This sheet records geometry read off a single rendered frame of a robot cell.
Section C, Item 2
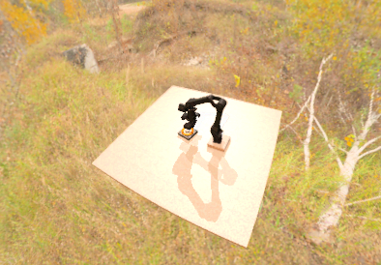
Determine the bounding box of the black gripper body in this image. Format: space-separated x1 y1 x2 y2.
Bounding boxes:
183 112 200 130

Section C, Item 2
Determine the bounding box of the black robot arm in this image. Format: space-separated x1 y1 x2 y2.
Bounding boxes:
178 94 227 144

